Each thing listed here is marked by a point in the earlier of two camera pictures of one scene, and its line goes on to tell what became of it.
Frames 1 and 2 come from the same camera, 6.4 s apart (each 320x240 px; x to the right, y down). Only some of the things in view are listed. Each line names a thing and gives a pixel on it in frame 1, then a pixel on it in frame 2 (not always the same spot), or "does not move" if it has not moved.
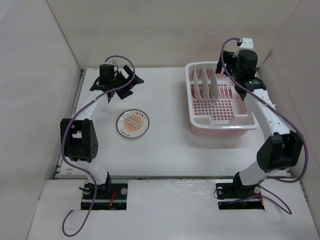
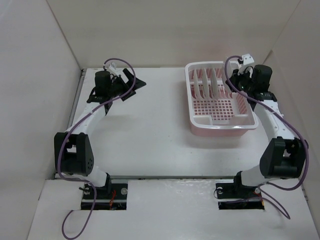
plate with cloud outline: (198, 94) does not move
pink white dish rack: (215, 108) does not move
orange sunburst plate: (214, 84) does not move
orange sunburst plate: (132, 123) to (228, 91)
